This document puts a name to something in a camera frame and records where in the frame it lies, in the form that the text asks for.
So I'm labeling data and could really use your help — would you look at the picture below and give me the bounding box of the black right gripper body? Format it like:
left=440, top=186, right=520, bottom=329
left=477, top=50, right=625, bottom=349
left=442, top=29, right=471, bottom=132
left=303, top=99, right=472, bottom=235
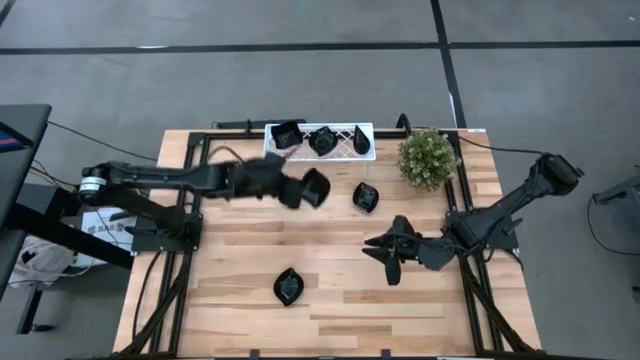
left=384, top=214, right=427, bottom=287

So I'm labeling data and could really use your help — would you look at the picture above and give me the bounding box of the black side desk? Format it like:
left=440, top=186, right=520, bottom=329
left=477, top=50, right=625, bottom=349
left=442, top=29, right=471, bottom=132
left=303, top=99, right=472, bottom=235
left=0, top=103, right=136, bottom=335

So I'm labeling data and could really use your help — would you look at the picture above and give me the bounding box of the white printed cardboard box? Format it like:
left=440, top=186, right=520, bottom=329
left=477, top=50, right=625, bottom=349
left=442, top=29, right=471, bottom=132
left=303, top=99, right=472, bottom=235
left=78, top=206, right=140, bottom=254

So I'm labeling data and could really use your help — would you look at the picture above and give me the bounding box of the white lattice shelf rack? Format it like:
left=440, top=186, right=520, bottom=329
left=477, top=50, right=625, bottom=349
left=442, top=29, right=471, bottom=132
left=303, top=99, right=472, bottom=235
left=262, top=122, right=377, bottom=181

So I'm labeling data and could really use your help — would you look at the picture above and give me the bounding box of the black teardrop mini plate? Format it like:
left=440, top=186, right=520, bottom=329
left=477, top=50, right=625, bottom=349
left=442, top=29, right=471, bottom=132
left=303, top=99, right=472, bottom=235
left=352, top=124, right=372, bottom=155

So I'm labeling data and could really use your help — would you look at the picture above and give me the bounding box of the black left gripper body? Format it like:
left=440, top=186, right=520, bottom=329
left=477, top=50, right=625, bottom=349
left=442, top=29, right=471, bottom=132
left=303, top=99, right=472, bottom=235
left=232, top=152, right=292, bottom=200

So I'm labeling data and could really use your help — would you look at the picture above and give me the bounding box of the grey equipment stand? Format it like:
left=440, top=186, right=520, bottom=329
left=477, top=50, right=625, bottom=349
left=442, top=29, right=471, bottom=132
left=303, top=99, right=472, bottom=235
left=591, top=164, right=640, bottom=207

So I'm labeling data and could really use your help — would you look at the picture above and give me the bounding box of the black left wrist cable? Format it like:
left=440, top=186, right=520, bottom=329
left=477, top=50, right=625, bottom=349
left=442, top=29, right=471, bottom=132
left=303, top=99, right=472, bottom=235
left=207, top=143, right=301, bottom=169

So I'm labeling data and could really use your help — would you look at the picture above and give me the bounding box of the green potted plant black pot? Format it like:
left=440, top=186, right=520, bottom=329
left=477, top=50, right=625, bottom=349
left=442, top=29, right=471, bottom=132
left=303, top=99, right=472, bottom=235
left=396, top=127, right=460, bottom=192

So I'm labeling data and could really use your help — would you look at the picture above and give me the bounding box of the white plastic bag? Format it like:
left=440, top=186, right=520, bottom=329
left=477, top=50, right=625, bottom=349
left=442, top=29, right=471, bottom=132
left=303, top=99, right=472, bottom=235
left=8, top=233, right=79, bottom=290

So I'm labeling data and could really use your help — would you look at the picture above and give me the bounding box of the black leaf-shaped mini plate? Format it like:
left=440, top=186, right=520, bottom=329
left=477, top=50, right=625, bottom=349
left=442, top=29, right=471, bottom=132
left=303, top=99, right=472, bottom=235
left=351, top=181, right=380, bottom=214
left=272, top=266, right=305, bottom=308
left=299, top=168, right=332, bottom=209
left=308, top=125, right=339, bottom=157

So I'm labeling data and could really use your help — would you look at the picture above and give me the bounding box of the black square mini plate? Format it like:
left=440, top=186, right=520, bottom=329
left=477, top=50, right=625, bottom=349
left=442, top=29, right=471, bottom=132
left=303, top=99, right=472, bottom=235
left=269, top=120, right=305, bottom=150

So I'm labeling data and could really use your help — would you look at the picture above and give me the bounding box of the black metal rig frame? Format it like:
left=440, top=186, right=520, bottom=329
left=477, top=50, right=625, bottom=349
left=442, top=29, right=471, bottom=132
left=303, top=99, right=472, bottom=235
left=115, top=127, right=544, bottom=359

